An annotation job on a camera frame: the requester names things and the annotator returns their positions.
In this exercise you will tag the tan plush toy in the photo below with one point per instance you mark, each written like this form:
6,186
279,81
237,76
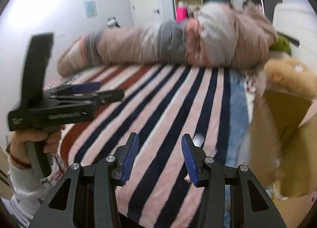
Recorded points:
289,76

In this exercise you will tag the light blue wall poster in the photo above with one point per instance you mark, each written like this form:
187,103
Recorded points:
90,9

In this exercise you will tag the black bag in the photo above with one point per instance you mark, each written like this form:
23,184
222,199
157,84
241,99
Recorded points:
114,22

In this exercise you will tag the brown cardboard box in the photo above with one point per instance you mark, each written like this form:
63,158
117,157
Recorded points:
292,131

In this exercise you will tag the person's left hand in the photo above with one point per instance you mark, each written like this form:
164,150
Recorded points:
18,146

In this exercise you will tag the striped fleece blanket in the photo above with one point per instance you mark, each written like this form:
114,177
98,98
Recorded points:
161,109

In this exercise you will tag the white door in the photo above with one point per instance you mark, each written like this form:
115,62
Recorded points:
146,2

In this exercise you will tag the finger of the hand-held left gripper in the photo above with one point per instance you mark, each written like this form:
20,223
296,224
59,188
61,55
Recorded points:
111,96
86,87

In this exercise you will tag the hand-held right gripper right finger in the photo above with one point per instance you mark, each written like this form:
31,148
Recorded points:
190,161

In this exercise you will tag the pink bag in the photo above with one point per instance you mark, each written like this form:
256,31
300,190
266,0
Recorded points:
181,14

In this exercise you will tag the white bed headboard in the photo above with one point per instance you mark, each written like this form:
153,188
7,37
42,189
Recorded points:
297,22

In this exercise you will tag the person's left forearm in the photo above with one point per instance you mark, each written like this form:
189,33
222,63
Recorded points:
27,193

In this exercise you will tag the rolled striped duvet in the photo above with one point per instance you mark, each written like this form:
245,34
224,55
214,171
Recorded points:
161,42

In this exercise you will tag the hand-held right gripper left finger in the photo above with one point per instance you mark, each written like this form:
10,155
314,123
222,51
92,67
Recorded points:
130,158

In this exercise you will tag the green plush toy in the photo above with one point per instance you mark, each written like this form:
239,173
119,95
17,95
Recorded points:
281,44

